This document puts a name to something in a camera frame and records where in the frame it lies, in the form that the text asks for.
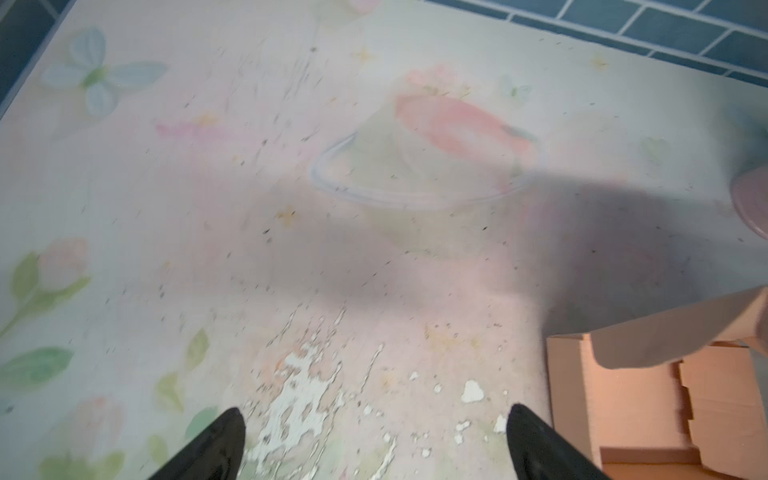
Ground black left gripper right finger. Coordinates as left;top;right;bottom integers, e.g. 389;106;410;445
506;403;609;480

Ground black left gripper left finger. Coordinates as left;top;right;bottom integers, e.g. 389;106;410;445
149;407;246;480

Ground peach cardboard paper box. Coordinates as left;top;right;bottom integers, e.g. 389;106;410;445
546;287;767;479

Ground pink metal pen cup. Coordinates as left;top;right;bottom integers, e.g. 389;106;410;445
730;166;768;240

